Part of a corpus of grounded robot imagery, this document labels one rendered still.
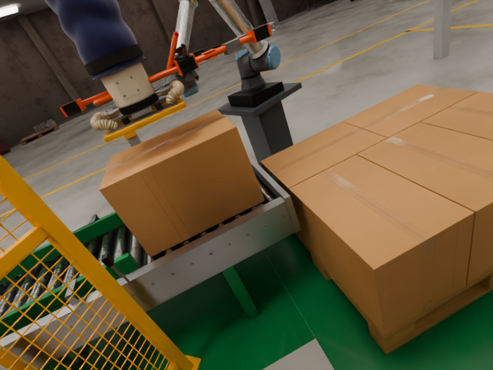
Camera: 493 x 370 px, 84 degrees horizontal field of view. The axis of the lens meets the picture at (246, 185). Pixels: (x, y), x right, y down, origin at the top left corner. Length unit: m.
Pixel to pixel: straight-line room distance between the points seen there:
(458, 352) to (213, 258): 1.03
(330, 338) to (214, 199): 0.82
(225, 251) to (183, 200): 0.29
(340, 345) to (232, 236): 0.68
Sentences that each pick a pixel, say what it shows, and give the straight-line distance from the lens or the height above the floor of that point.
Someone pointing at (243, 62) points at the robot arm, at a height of 1.02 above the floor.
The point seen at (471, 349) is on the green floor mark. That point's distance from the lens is 1.49.
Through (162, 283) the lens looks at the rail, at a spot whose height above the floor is 0.51.
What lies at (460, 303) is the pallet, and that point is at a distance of 1.57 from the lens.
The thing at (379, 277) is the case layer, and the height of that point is 0.50.
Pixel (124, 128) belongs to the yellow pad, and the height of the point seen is 1.11.
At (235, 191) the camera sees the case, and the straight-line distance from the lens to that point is 1.26.
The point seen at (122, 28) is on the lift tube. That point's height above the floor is 1.41.
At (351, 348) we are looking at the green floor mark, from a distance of 1.46.
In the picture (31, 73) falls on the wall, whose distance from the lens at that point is 14.73.
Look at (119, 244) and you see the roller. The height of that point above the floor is 0.55.
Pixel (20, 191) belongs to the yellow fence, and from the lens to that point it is 1.00.
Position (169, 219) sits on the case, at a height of 0.69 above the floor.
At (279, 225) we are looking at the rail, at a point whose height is 0.49.
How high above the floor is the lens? 1.32
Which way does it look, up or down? 30 degrees down
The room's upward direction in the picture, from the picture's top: 23 degrees counter-clockwise
